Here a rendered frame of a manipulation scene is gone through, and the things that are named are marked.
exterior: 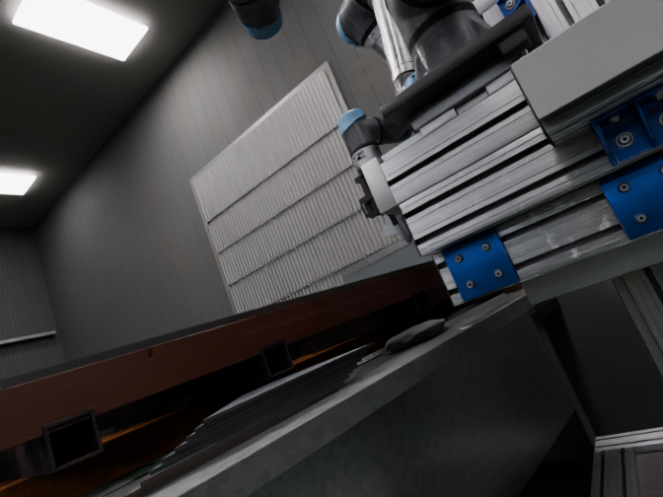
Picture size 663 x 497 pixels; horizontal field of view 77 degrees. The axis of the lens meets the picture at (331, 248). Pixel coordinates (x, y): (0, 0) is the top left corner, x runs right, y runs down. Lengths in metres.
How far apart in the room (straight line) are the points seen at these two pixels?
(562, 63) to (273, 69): 4.85
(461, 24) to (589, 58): 0.25
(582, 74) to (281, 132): 4.52
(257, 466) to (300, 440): 0.05
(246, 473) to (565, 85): 0.48
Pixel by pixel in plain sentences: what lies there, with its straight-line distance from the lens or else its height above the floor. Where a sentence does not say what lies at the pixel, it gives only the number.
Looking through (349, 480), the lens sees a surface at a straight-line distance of 0.72.
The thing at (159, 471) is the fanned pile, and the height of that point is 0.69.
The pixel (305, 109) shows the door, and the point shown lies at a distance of 4.76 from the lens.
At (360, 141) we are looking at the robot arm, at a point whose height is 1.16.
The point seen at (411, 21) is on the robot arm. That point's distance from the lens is 0.75.
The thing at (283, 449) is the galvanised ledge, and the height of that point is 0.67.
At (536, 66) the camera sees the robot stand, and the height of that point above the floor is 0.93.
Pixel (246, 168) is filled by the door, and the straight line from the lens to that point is 5.25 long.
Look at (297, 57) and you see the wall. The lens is 5.07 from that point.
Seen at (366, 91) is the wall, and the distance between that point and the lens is 4.44.
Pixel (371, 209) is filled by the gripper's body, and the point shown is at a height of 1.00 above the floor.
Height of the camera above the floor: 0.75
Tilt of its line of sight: 11 degrees up
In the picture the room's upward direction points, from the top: 22 degrees counter-clockwise
